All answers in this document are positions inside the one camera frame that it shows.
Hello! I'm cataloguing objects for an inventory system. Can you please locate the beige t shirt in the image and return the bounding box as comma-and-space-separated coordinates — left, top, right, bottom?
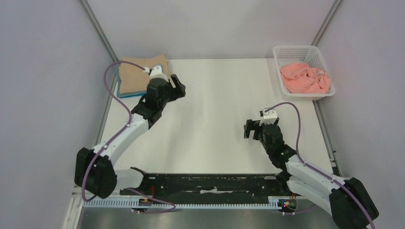
117, 54, 172, 97

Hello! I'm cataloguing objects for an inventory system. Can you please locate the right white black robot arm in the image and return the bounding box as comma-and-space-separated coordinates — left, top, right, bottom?
244, 119, 379, 229

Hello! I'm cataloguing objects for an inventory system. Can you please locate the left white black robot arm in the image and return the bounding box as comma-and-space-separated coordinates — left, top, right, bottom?
74, 74, 186, 198

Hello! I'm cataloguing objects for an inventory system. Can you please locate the folded bright blue t shirt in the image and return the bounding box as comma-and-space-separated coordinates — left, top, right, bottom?
120, 92, 146, 98

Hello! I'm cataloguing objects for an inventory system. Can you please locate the folded grey-blue t shirt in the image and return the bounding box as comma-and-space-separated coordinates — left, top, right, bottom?
116, 63, 150, 98

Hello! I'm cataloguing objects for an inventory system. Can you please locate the pink t shirt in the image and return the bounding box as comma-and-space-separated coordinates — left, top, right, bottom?
280, 63, 331, 94

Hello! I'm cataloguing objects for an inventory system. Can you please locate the white plastic basket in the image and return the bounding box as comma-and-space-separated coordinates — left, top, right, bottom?
273, 45, 336, 101

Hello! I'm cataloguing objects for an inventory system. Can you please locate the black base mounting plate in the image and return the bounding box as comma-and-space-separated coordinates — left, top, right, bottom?
118, 172, 294, 206

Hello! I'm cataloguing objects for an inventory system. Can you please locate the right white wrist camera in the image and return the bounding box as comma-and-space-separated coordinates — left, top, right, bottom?
259, 109, 278, 125

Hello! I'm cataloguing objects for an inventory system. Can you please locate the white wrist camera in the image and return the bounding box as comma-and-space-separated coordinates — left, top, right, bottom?
259, 109, 278, 125
143, 65, 169, 82

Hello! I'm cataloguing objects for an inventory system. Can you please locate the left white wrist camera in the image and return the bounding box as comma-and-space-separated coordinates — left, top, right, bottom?
143, 65, 169, 82

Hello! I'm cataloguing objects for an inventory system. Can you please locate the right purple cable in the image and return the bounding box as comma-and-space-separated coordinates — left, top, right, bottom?
264, 102, 377, 229

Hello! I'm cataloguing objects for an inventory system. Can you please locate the purple cable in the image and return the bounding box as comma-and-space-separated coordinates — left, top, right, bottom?
81, 61, 177, 215
264, 102, 377, 229

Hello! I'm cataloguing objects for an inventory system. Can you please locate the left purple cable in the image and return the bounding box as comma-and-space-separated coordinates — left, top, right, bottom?
81, 61, 177, 215

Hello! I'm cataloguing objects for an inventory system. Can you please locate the white slotted cable duct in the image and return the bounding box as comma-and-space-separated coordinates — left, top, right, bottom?
84, 197, 282, 210

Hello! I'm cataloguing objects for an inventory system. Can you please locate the aluminium frame rail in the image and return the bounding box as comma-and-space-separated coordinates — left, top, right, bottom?
72, 177, 359, 199

